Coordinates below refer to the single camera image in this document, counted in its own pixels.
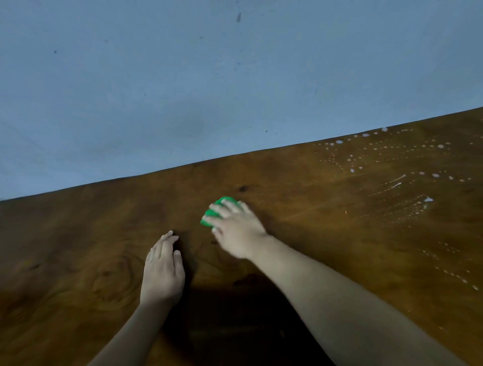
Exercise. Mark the person's left hand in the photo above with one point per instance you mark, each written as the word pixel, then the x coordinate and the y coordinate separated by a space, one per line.
pixel 162 279

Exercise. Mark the person's right hand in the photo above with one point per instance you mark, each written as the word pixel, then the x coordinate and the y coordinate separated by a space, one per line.
pixel 239 232

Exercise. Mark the green cloth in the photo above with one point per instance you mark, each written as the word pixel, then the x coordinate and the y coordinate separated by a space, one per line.
pixel 211 213

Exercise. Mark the person's right forearm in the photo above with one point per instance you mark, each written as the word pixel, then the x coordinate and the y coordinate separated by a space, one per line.
pixel 339 309

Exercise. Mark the person's left forearm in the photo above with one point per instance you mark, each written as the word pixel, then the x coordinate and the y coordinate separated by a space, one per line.
pixel 132 335

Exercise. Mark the brown wooden table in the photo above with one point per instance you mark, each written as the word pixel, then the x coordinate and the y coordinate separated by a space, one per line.
pixel 358 233

